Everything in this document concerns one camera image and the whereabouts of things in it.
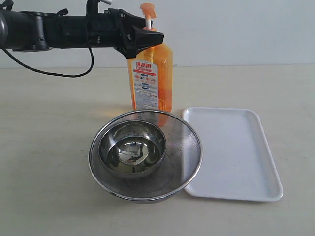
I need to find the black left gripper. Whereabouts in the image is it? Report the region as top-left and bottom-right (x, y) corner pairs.
(44, 8), (164, 59)

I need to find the orange pump soap bottle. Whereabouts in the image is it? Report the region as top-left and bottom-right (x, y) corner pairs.
(126, 2), (174, 127)

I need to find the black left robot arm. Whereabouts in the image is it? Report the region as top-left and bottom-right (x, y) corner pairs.
(0, 0), (164, 59)

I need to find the small stainless steel bowl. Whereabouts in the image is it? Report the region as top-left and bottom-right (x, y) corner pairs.
(98, 120), (167, 179)

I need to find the steel mesh strainer basket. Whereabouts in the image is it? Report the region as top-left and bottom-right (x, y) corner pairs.
(88, 110), (202, 204)

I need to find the white rectangular plastic tray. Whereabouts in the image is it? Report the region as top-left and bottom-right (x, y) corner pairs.
(182, 107), (283, 202)

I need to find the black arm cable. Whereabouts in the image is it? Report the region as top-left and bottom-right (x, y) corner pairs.
(0, 45), (95, 79)

